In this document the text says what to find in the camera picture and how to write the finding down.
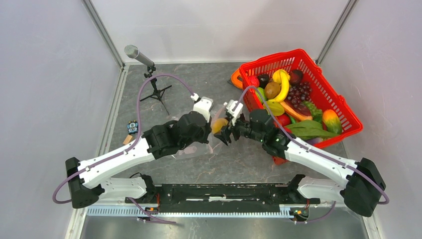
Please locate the black tripod stand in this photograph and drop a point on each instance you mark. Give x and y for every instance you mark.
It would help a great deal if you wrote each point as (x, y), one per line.
(157, 93)

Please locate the green grape bunch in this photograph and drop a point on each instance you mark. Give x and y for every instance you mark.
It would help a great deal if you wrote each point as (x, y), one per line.
(316, 113)

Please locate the grey microphone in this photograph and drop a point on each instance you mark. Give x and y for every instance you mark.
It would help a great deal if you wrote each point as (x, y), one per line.
(133, 52)

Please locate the red plastic basket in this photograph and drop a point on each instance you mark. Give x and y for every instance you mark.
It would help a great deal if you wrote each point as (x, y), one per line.
(323, 95)

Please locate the mango orange green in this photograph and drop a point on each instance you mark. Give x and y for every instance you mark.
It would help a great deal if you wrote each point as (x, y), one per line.
(332, 121)

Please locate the yellow banana bunch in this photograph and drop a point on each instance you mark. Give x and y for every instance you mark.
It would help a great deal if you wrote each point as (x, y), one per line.
(281, 77)

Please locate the red strawberry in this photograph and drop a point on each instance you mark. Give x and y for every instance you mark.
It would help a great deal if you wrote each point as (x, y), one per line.
(254, 81)

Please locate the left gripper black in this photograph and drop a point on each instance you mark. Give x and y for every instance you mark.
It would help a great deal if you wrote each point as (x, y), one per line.
(207, 130)

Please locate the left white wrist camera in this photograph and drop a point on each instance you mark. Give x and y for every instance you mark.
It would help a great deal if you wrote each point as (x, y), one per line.
(203, 105)

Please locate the red tomato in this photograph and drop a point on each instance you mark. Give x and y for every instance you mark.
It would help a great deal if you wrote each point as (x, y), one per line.
(284, 120)

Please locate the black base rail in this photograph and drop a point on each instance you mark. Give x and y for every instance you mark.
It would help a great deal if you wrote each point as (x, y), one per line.
(224, 198)

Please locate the purple eggplant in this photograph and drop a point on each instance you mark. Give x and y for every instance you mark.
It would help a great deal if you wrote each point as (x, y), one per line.
(315, 141)

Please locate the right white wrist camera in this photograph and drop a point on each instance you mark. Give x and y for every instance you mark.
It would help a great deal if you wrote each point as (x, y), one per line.
(233, 111)

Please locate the papaya slice orange brown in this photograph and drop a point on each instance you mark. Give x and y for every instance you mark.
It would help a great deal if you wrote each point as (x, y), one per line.
(300, 113)

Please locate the small wooden block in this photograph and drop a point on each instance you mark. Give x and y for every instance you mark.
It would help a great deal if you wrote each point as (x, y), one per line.
(128, 139)

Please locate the dark mangosteen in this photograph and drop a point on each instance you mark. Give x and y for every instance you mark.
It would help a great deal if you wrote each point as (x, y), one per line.
(263, 79)

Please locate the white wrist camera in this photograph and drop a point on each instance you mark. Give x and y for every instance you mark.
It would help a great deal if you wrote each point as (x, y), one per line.
(233, 111)
(203, 105)

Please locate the dark red grape bunch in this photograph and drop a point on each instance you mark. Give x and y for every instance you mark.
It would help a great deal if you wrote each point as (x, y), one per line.
(298, 94)

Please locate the green leafy vegetable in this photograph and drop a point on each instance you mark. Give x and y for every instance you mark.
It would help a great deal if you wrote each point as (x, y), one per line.
(309, 129)

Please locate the dark plum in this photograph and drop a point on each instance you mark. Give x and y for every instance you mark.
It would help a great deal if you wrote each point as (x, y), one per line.
(296, 76)

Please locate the orange fruit with leaf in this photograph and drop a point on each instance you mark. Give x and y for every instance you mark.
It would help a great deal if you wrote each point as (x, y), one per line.
(218, 125)

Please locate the small blue robot toy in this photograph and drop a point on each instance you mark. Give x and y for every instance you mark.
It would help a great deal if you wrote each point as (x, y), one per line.
(132, 127)

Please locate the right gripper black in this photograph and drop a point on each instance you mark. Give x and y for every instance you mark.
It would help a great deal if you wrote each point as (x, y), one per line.
(226, 132)

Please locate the green apple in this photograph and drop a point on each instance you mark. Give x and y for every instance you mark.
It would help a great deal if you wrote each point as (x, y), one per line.
(260, 93)

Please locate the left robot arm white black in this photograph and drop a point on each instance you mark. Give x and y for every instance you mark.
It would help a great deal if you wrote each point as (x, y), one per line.
(93, 179)

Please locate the yellow star fruit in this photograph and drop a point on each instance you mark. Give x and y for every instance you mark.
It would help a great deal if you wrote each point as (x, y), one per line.
(274, 107)

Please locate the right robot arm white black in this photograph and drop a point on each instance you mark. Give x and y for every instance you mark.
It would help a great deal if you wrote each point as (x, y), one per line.
(358, 184)

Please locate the orange plastic handle piece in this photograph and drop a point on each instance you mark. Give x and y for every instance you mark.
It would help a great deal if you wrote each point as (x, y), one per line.
(236, 79)

